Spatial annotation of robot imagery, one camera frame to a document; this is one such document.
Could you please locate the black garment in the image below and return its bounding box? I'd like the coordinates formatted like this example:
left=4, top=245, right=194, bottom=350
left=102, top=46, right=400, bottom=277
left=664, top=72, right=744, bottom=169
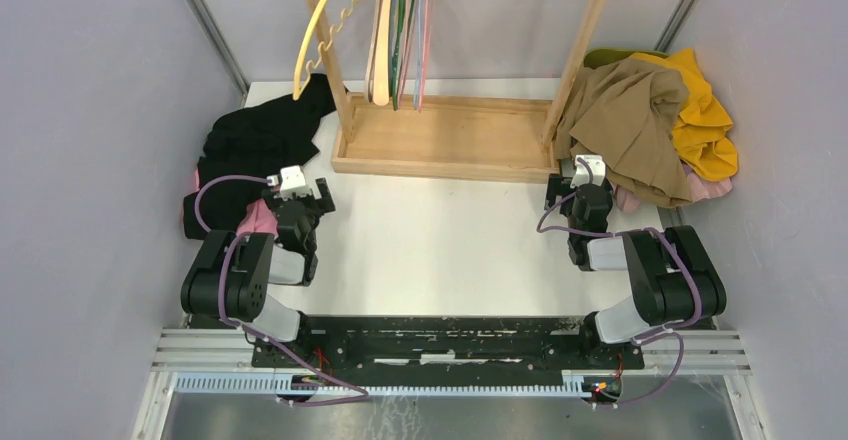
left=182, top=73, right=340, bottom=241

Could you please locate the aluminium frame rail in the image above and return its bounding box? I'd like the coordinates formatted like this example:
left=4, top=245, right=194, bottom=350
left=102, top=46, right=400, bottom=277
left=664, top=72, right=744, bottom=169
left=131, top=329, right=767, bottom=439

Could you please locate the light pink ruffled garment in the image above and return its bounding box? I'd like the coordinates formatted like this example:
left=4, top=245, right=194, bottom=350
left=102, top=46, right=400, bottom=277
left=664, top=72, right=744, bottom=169
left=612, top=162, right=732, bottom=214

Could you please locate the yellow garment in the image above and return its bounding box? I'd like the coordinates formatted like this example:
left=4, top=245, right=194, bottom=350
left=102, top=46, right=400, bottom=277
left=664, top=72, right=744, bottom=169
left=632, top=48, right=739, bottom=182

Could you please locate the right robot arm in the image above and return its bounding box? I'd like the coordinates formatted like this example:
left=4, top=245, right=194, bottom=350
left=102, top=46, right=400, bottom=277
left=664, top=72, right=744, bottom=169
left=543, top=174, right=727, bottom=368

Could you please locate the beige wooden hanger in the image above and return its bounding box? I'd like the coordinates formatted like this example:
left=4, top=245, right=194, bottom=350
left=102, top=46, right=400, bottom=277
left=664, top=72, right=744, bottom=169
left=364, top=0, right=393, bottom=107

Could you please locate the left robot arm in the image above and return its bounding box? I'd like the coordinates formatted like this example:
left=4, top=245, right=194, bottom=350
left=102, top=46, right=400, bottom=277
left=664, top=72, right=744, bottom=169
left=180, top=167, right=336, bottom=367

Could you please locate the green plastic bin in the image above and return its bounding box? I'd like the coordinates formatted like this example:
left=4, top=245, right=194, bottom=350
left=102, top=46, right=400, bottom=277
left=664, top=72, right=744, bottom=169
left=582, top=48, right=668, bottom=69

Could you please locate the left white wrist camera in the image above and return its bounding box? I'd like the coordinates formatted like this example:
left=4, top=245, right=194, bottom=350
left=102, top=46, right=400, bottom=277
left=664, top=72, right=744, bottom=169
left=266, top=165, right=313, bottom=200

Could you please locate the pink wire hanger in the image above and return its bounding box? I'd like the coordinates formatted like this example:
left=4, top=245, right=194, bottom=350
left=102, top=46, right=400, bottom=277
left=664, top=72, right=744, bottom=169
left=401, top=0, right=435, bottom=112

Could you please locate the yellow plastic hanger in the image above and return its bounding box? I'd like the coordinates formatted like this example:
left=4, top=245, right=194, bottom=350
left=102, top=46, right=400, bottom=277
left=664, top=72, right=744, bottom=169
left=292, top=0, right=343, bottom=100

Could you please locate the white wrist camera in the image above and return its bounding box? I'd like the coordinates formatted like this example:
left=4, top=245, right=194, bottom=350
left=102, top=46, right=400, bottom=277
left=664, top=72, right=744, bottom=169
left=266, top=165, right=313, bottom=200
left=571, top=154, right=606, bottom=188

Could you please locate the tan pleated skirt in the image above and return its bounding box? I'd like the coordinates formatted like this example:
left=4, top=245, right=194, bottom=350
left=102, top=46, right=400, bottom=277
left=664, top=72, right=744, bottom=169
left=552, top=57, right=693, bottom=208

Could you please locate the wooden hanger rack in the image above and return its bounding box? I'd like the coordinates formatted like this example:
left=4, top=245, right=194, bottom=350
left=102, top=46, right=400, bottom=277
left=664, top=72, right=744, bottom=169
left=328, top=0, right=606, bottom=183

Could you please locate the blue wire hanger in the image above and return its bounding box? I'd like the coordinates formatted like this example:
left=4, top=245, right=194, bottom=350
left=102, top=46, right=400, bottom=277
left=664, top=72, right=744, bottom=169
left=413, top=0, right=426, bottom=111

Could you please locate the green plastic hanger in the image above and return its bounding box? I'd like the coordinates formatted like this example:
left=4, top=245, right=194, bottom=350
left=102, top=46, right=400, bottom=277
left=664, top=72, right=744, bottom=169
left=389, top=0, right=418, bottom=111

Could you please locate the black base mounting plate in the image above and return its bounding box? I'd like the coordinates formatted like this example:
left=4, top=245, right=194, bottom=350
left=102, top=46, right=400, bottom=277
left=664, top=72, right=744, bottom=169
left=288, top=315, right=645, bottom=387

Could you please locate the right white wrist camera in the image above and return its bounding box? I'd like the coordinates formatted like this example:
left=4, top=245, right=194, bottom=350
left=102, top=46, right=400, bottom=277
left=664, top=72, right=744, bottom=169
left=571, top=154, right=606, bottom=188

